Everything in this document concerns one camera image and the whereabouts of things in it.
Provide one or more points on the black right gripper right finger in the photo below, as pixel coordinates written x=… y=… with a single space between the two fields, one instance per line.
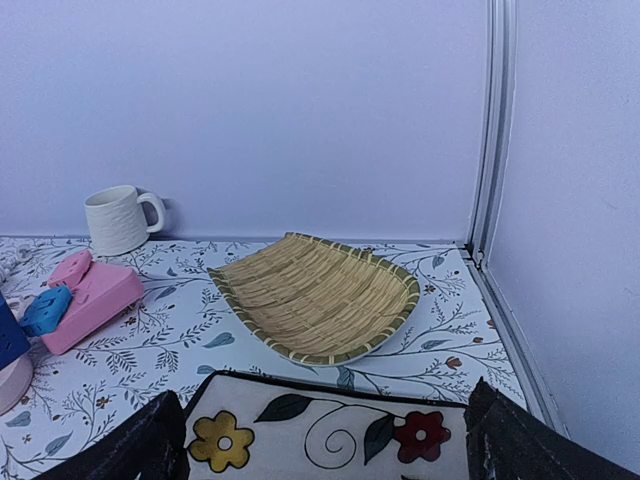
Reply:
x=504 y=441

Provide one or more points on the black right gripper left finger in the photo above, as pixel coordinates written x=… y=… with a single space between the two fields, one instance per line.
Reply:
x=148 y=445

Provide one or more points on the dark blue cube socket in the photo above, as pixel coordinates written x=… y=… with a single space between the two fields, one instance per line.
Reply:
x=13 y=341

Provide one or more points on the round pink socket base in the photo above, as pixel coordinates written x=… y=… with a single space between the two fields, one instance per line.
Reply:
x=15 y=381

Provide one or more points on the pink wedge power socket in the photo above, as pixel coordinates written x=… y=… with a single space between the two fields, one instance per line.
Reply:
x=99 y=292

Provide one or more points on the light blue cube plug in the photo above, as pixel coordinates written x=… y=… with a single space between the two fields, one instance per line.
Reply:
x=46 y=311

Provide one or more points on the woven bamboo tray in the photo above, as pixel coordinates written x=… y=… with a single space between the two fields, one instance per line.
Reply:
x=318 y=302

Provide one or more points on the white ceramic mug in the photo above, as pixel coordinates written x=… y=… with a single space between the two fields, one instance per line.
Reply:
x=121 y=220

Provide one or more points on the aluminium corner post right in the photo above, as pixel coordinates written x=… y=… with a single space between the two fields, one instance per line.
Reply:
x=497 y=127

